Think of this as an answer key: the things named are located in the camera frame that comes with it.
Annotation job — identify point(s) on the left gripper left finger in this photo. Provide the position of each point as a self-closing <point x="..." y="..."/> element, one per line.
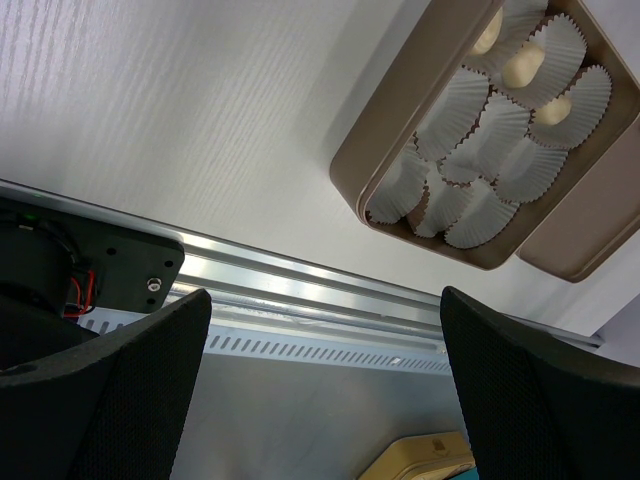
<point x="113" y="407"/>

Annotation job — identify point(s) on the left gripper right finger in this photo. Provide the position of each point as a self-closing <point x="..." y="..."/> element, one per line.
<point x="534" y="406"/>

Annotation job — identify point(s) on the white oval chocolate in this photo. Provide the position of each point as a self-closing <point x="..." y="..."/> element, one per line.
<point x="489" y="36"/>

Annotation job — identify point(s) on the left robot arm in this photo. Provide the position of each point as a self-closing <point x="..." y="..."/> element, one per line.
<point x="30" y="320"/>

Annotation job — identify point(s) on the teal object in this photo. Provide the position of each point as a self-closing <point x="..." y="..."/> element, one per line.
<point x="468" y="474"/>

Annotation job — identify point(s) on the yellow tin box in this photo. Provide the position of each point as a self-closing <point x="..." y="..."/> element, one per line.
<point x="434" y="456"/>

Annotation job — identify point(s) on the gold tin lid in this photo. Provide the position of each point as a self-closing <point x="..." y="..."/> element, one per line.
<point x="595" y="219"/>

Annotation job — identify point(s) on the gold tin box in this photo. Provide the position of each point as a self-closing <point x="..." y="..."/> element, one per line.
<point x="447" y="158"/>

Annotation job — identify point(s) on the white slotted cable duct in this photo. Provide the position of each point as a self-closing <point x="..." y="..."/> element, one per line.
<point x="253" y="334"/>

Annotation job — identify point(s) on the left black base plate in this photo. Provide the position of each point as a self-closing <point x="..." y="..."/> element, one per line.
<point x="100" y="270"/>

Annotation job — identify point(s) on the aluminium rail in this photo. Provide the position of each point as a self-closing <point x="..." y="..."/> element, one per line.
<point x="239" y="277"/>

